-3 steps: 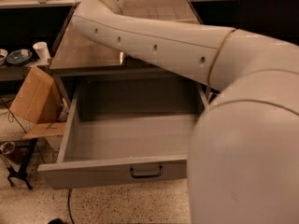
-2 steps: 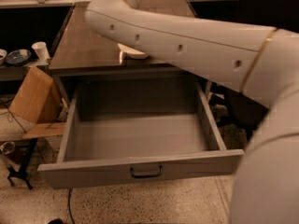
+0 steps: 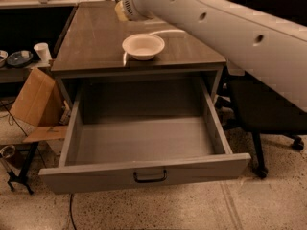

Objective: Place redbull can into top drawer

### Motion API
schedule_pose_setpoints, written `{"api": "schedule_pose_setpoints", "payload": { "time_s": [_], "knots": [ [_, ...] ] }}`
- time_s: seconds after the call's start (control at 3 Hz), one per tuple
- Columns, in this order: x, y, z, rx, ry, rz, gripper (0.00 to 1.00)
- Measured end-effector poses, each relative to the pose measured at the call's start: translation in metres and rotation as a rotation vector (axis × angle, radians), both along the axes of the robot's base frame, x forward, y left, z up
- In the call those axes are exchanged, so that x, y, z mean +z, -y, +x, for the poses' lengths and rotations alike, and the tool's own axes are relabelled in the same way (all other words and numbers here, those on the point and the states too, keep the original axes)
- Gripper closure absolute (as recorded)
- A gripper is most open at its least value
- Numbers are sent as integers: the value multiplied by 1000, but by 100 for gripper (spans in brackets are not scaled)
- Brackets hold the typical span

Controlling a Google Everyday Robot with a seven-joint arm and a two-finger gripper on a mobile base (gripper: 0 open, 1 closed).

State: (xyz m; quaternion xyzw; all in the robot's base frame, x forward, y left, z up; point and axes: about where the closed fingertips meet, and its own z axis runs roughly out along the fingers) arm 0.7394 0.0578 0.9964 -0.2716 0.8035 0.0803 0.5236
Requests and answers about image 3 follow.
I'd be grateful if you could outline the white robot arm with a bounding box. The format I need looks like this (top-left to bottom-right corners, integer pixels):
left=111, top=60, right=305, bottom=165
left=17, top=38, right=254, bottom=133
left=115, top=0, right=307, bottom=111

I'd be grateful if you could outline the dark blue bowl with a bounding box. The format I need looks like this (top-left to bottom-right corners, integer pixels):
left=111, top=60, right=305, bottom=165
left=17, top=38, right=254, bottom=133
left=7, top=50, right=33, bottom=68

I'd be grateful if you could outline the black office chair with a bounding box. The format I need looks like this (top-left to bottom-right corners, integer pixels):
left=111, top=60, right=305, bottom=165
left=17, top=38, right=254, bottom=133
left=215, top=0, right=307, bottom=178

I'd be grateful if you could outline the grey open top drawer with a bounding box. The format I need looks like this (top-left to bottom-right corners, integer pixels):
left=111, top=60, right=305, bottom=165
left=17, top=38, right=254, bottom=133
left=39, top=77, right=250, bottom=194

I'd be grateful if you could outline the black drawer handle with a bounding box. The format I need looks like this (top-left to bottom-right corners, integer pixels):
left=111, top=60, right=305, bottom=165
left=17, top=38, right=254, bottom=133
left=133, top=170, right=168, bottom=184

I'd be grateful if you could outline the black metal stand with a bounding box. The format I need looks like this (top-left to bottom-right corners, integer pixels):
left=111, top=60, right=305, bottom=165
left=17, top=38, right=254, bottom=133
left=0, top=142, right=38, bottom=195

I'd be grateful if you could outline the white bowl at left edge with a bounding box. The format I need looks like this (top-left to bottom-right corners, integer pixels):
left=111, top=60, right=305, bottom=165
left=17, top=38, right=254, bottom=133
left=0, top=50, right=8, bottom=68

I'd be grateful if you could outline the black floor cable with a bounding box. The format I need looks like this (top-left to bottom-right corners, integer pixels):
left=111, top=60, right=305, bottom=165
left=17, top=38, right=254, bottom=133
left=68, top=193, right=77, bottom=230

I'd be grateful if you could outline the grey cabinet with wooden top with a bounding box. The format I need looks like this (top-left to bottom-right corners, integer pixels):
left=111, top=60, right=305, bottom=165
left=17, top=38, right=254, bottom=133
left=52, top=2, right=225, bottom=104

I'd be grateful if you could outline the white paper cup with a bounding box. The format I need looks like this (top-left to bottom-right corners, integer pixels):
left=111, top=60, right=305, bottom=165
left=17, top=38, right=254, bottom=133
left=34, top=42, right=52, bottom=62

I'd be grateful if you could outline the white paper bowl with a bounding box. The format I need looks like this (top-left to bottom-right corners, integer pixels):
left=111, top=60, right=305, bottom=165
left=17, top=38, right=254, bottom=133
left=122, top=34, right=165, bottom=60

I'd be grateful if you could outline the brown cardboard box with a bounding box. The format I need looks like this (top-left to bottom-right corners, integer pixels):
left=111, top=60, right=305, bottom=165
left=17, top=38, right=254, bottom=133
left=11, top=68, right=67, bottom=143

